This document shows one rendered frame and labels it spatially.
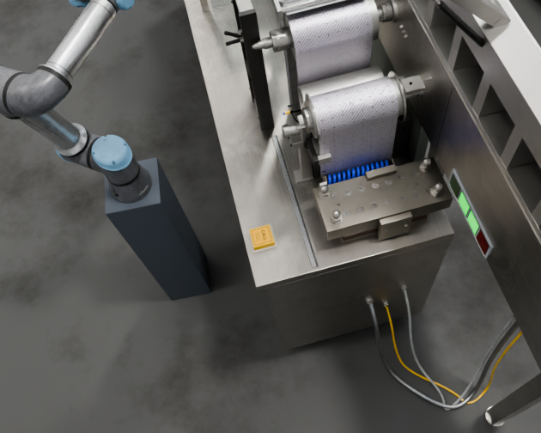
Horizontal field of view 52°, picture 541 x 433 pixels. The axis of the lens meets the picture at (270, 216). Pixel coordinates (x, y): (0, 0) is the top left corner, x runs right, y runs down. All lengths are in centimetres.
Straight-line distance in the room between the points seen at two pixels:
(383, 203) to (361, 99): 34
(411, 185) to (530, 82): 66
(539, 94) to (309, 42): 72
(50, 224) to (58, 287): 39
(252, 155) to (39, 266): 154
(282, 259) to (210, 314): 100
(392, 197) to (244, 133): 63
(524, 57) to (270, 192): 98
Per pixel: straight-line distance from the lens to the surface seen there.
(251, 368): 264
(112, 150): 188
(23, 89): 158
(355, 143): 170
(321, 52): 172
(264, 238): 182
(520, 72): 126
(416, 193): 178
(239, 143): 206
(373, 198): 175
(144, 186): 201
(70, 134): 188
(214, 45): 240
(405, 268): 201
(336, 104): 160
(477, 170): 148
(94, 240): 310
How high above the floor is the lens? 255
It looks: 61 degrees down
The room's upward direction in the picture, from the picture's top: 12 degrees counter-clockwise
